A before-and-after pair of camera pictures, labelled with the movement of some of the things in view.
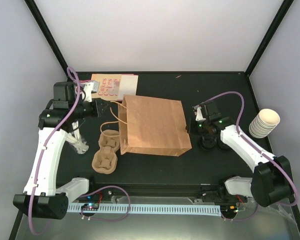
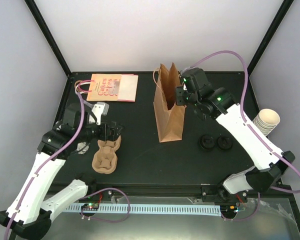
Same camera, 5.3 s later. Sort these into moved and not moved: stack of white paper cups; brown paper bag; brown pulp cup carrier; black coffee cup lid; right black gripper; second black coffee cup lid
Moved: brown paper bag; right black gripper
Not moved: stack of white paper cups; second black coffee cup lid; black coffee cup lid; brown pulp cup carrier
